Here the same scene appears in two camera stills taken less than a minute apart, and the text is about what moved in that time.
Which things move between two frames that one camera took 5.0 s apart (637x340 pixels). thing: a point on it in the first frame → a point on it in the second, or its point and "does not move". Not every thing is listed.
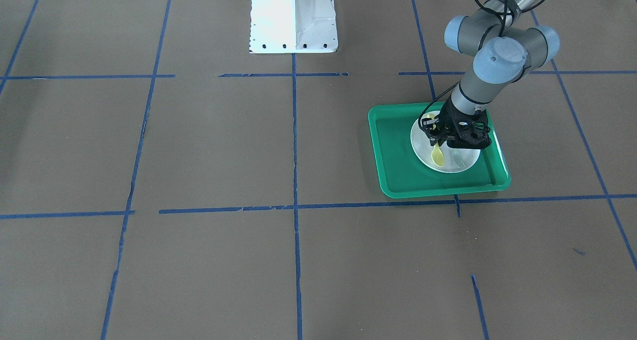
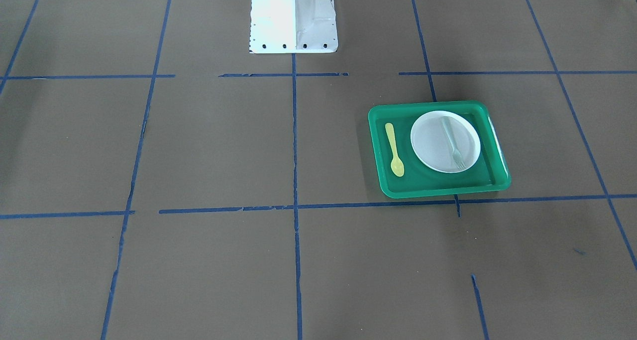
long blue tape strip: [293, 68] does not move
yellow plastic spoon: [437, 155] → [396, 165]
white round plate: [456, 160] does not move
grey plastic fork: [458, 158] does not move
